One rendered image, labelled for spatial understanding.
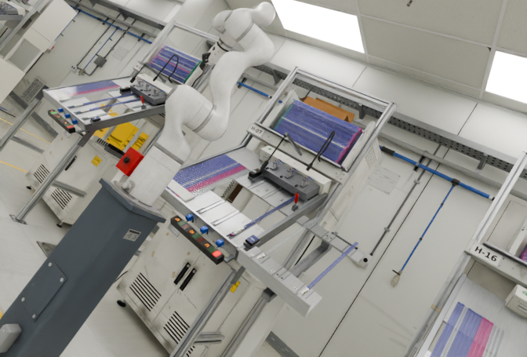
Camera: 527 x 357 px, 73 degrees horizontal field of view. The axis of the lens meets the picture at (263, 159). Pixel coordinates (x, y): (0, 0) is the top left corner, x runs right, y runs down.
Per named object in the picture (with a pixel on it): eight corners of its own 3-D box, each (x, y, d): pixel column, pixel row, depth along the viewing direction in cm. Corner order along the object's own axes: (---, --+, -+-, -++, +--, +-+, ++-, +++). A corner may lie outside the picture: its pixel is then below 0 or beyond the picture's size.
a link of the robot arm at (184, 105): (185, 167, 120) (227, 111, 123) (139, 135, 112) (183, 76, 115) (179, 162, 131) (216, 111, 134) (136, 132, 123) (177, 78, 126)
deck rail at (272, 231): (238, 261, 157) (239, 251, 154) (234, 259, 158) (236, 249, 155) (325, 202, 206) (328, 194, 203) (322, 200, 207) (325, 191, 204)
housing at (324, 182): (318, 204, 205) (324, 184, 198) (257, 167, 231) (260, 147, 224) (325, 199, 210) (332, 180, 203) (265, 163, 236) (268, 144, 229)
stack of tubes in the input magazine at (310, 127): (337, 163, 203) (362, 126, 206) (271, 129, 230) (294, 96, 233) (341, 172, 213) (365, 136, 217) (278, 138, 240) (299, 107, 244)
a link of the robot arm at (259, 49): (172, 122, 126) (208, 147, 133) (184, 115, 116) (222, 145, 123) (239, 25, 144) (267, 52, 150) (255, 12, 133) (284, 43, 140)
